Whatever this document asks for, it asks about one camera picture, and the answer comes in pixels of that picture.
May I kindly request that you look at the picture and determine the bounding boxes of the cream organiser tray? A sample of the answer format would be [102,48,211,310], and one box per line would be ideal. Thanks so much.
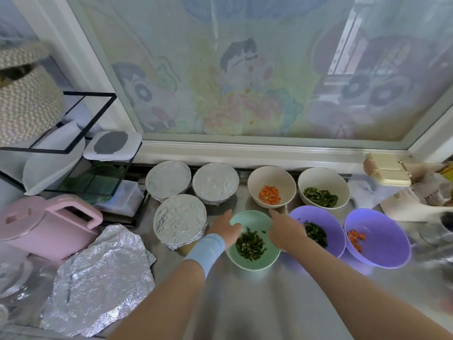
[378,162,453,224]

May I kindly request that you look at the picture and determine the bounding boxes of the stack of aluminium foil sheets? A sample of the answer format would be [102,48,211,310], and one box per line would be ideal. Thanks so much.
[40,223,157,338]

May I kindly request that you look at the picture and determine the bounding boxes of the woven rope basket lid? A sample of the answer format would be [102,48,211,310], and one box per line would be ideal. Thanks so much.
[0,42,50,70]

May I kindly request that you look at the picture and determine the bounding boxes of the white bowl carrot pieces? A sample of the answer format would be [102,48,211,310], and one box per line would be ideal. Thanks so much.
[247,165,297,209]

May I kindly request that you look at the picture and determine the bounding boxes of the white plate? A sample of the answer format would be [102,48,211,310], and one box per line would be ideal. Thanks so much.
[23,120,86,196]

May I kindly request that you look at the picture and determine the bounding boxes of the foil-covered bowl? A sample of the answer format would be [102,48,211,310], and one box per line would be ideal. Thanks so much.
[146,161,192,203]
[153,194,208,250]
[192,162,240,206]

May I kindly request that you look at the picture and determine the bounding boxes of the stainless steel countertop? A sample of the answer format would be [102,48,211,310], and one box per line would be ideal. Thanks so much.
[0,166,453,340]

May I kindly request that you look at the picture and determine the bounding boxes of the mint green bowl chopped greens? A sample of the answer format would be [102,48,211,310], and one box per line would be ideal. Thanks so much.
[225,210,282,272]

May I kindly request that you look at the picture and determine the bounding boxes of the black metal rack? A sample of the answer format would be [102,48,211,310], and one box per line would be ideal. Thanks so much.
[0,90,143,203]

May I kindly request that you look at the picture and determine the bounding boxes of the purple bowl carrot pieces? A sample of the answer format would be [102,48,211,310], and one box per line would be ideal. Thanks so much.
[343,208,412,269]

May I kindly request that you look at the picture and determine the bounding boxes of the window with cartoon film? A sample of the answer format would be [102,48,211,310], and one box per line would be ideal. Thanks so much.
[32,0,453,174]

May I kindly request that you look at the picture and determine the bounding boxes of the person's right hand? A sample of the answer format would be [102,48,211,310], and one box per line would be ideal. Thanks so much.
[269,209,310,254]

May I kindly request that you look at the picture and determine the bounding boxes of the person's left forearm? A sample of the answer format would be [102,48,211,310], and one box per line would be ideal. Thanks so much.
[106,260,206,340]

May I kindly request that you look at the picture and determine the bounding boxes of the clear glass jar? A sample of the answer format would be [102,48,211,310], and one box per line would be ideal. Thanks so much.
[0,251,35,298]

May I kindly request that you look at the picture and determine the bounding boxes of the person's left hand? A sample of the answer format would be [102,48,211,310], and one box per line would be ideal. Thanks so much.
[207,209,243,249]

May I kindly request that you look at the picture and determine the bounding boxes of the beige bowl with greens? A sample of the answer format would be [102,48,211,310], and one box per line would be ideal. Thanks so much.
[297,167,351,210]

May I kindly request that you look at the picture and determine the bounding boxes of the pink electric kettle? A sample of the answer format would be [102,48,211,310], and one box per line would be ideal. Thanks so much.
[0,194,104,261]

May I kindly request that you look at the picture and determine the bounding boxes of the clear plastic box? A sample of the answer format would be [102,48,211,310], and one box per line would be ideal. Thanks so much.
[95,180,146,217]

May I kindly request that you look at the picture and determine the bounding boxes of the person's right forearm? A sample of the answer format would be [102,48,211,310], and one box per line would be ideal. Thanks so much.
[294,237,453,340]

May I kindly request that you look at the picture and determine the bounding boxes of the light blue wristband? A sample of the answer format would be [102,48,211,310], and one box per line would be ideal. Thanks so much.
[184,233,227,279]

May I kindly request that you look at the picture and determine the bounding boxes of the woven rope basket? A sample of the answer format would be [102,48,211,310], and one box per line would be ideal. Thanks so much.
[0,63,66,148]

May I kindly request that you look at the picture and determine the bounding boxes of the purple bowl chopped greens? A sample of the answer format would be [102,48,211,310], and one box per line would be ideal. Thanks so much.
[289,205,347,258]

